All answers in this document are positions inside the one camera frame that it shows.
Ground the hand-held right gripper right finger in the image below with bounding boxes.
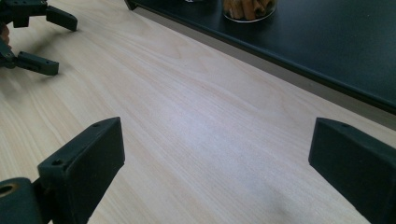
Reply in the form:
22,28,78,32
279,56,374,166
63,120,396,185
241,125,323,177
307,117,396,224

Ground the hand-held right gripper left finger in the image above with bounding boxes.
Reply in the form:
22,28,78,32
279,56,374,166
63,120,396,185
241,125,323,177
36,116,126,224

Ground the black metal two-tier rack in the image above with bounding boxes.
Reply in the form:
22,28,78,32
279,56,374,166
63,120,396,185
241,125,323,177
124,0,396,116

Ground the wooden-lid jar of cinnamon sticks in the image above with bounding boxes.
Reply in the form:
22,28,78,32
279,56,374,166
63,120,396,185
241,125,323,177
221,0,278,23

